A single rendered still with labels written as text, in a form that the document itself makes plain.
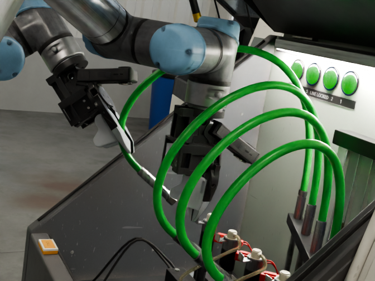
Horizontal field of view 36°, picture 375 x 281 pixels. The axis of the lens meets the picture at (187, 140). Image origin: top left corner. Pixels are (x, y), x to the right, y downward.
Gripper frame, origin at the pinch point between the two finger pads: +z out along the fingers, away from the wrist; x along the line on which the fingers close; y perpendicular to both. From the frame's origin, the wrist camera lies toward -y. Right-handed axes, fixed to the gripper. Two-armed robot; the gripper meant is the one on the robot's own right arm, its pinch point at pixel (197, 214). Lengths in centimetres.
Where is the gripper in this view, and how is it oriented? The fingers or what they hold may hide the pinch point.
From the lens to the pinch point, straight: 107.5
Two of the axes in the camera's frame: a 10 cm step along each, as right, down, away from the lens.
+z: -1.6, 9.7, 2.0
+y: -8.9, -0.5, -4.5
